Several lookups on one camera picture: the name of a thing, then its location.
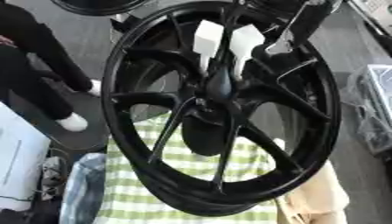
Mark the person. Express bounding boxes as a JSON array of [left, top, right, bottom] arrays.
[[0, 0, 104, 133]]

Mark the tan cardboard box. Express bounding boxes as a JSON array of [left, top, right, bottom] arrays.
[[274, 159, 353, 224]]

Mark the white pin with stem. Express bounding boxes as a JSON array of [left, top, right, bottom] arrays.
[[227, 24, 267, 81], [191, 19, 227, 74]]

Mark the black spoked wheel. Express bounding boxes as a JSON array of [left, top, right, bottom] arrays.
[[99, 0, 343, 217]]

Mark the black wheel rim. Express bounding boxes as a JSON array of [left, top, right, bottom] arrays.
[[49, 0, 151, 18]]

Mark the black round disc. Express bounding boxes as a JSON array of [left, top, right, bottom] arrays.
[[180, 112, 242, 158]]

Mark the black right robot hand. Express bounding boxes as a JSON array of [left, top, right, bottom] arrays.
[[248, 0, 345, 86]]

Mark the bluish plastic bag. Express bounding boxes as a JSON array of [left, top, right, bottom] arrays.
[[56, 152, 109, 224]]

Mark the white box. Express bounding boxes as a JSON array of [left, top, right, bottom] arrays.
[[0, 101, 54, 213]]

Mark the clear plastic bag with parts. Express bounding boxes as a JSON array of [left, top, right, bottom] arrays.
[[339, 64, 392, 158]]

